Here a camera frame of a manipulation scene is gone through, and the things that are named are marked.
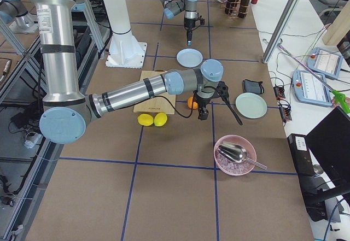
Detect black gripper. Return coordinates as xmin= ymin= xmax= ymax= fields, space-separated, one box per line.
xmin=194 ymin=89 xmax=219 ymax=120
xmin=184 ymin=17 xmax=198 ymax=46

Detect orange fruit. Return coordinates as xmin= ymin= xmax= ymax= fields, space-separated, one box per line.
xmin=187 ymin=96 xmax=198 ymax=109

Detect light blue plate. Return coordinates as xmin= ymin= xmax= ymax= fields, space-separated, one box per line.
xmin=176 ymin=49 xmax=203 ymax=68

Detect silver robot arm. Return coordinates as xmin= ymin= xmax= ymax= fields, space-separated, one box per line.
xmin=30 ymin=0 xmax=224 ymax=144
xmin=160 ymin=0 xmax=205 ymax=46

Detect light green plate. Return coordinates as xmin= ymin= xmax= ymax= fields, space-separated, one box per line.
xmin=235 ymin=92 xmax=267 ymax=119

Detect wooden cutting board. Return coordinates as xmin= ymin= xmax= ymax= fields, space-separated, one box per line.
xmin=133 ymin=70 xmax=175 ymax=115

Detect yellow lemon far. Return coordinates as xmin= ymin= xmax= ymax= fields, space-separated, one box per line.
xmin=154 ymin=113 xmax=168 ymax=127

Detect yellow lemon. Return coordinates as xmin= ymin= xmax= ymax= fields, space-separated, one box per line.
xmin=154 ymin=113 xmax=168 ymax=127
xmin=137 ymin=114 xmax=154 ymax=126

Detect metal scoop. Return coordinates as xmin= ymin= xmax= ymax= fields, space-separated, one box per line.
xmin=218 ymin=142 xmax=267 ymax=170

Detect dark grey folded cloth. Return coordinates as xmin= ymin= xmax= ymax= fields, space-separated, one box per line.
xmin=242 ymin=79 xmax=265 ymax=95

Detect yellow lemon near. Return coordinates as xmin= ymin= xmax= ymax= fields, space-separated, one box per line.
xmin=137 ymin=114 xmax=154 ymax=126

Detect pink bowl with ice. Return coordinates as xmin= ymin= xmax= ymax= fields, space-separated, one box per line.
xmin=214 ymin=135 xmax=256 ymax=176

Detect near blue teach pendant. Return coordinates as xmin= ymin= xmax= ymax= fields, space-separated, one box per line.
xmin=292 ymin=69 xmax=332 ymax=107

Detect blue teach pendant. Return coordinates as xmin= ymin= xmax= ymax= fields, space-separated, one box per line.
xmin=307 ymin=47 xmax=343 ymax=80
xmin=292 ymin=69 xmax=332 ymax=107

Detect black monitor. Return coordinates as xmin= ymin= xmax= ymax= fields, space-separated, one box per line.
xmin=306 ymin=107 xmax=349 ymax=186

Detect black computer box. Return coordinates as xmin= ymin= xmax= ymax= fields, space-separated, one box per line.
xmin=287 ymin=133 xmax=331 ymax=222

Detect far blue teach pendant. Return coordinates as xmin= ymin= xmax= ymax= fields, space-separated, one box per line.
xmin=307 ymin=47 xmax=343 ymax=80

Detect copper wire bottle rack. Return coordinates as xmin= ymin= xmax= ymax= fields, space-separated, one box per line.
xmin=228 ymin=0 xmax=241 ymax=18

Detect white pedestal column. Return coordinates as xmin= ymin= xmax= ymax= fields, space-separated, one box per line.
xmin=103 ymin=0 xmax=147 ymax=68

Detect aluminium frame post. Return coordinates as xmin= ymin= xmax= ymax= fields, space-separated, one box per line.
xmin=262 ymin=0 xmax=299 ymax=63

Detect green handled reach stick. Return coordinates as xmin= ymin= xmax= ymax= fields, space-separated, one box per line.
xmin=276 ymin=42 xmax=349 ymax=113

